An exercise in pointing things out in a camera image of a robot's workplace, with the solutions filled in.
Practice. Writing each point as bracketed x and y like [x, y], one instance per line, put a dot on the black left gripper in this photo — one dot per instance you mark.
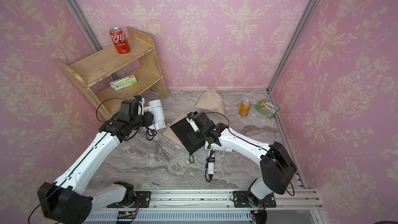
[149, 118]

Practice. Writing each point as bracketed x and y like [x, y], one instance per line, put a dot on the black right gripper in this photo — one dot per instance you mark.
[194, 138]

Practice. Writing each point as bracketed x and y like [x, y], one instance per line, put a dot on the black drawstring bag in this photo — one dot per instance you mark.
[181, 129]

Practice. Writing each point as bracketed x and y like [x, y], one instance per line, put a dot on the white hair dryer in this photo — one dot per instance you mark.
[156, 109]
[210, 161]

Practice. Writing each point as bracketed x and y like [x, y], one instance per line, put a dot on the beige hair dryer bag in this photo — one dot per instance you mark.
[212, 101]

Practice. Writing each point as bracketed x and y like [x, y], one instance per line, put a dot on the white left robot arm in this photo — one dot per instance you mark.
[67, 200]

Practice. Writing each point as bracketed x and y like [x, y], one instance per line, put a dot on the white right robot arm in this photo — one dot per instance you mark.
[277, 167]

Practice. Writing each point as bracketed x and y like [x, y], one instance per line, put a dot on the green white box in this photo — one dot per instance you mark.
[123, 82]

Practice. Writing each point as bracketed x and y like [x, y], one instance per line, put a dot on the wooden two-tier shelf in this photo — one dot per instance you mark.
[100, 65]

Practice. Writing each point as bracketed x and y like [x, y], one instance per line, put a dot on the orange soda can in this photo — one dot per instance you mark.
[245, 108]

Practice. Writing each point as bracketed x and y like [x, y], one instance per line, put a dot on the green snack packet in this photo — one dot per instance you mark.
[267, 109]

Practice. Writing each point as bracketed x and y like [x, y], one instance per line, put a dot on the red cola can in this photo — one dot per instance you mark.
[119, 40]

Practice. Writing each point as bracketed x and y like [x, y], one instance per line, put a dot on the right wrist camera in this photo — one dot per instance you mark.
[190, 120]

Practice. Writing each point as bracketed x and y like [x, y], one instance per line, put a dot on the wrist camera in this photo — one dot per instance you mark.
[190, 120]
[140, 101]

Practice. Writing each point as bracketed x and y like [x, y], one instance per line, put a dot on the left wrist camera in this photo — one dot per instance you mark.
[140, 101]

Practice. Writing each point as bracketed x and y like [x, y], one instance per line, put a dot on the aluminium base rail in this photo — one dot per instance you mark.
[205, 205]

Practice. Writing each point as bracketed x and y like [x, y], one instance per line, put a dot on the left aluminium corner post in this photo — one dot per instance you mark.
[81, 19]

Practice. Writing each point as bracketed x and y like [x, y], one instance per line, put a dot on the aluminium corner post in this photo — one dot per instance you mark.
[81, 19]
[299, 30]

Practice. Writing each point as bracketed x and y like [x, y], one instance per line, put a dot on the right aluminium corner post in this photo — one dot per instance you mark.
[299, 30]

